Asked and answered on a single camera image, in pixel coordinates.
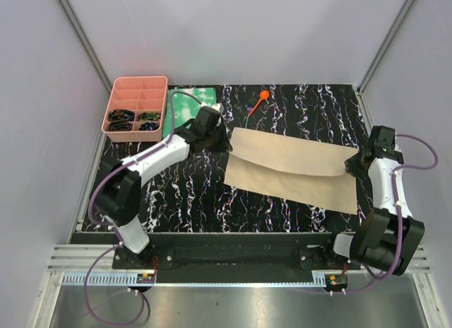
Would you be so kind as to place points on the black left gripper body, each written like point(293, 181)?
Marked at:
point(217, 140)

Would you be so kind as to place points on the beige cloth napkin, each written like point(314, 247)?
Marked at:
point(305, 171)

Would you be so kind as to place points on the pink compartment tray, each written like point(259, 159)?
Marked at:
point(138, 94)

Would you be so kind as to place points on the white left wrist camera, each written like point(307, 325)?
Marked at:
point(218, 107)

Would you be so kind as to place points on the dark coiled band top-left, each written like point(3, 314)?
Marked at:
point(121, 115)

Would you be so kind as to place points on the yellow green coiled band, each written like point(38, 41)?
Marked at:
point(149, 116)

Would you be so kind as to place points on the aluminium front frame rail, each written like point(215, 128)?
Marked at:
point(92, 265)

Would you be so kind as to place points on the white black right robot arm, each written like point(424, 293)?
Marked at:
point(389, 236)

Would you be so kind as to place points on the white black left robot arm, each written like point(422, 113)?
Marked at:
point(118, 196)

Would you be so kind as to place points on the green white tie-dye cloth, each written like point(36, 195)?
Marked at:
point(185, 107)

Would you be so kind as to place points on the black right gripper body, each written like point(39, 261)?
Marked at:
point(356, 167)

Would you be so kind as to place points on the blue coiled band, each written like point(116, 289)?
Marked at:
point(148, 126)

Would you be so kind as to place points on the dark coiled band bottom-left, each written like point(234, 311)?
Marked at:
point(120, 125)

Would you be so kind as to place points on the teal plastic utensil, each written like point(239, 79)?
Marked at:
point(247, 120)

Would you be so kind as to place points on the orange plastic spoon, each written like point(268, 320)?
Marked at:
point(264, 95)

